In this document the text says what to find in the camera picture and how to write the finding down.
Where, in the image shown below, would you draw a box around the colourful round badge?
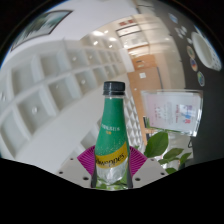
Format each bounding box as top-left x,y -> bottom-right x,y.
186,45 -> 196,60
189,58 -> 199,73

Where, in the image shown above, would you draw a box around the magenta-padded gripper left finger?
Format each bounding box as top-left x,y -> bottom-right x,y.
56,145 -> 98,189

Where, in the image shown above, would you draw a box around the clear acrylic sign stand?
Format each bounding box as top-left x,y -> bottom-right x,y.
141,89 -> 204,137

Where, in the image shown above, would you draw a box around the dark green round badge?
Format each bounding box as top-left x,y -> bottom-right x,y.
196,71 -> 206,88

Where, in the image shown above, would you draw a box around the green leafy potted plant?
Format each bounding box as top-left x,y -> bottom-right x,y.
143,130 -> 194,175

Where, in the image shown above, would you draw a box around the framed landscape painting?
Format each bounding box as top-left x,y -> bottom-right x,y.
11,9 -> 73,51

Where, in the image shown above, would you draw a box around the green drink bottle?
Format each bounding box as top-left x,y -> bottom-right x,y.
94,80 -> 130,190

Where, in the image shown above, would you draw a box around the ceiling lights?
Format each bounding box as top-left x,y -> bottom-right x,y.
31,29 -> 118,114

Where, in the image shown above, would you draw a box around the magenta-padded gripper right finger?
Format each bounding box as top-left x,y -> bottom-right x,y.
126,146 -> 169,189

